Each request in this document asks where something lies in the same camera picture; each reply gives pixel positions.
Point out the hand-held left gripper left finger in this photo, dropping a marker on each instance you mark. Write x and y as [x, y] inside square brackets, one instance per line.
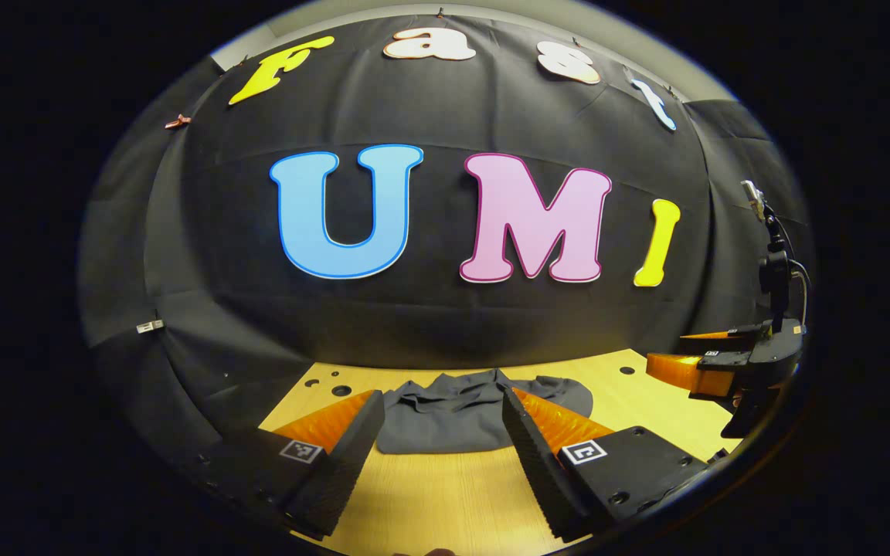
[346, 455]

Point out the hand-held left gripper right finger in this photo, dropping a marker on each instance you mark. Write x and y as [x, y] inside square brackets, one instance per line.
[530, 463]

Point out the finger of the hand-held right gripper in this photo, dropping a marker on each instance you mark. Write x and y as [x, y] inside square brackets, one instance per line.
[684, 371]
[723, 334]

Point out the grey button shirt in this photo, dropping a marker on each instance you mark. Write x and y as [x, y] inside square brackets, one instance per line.
[445, 421]

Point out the black backdrop cloth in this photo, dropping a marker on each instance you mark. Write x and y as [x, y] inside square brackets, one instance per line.
[414, 316]

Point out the silver cloth clip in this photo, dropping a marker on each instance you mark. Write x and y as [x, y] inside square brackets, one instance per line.
[150, 326]

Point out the copper cloth clip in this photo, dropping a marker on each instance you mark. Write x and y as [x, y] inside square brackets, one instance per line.
[178, 121]

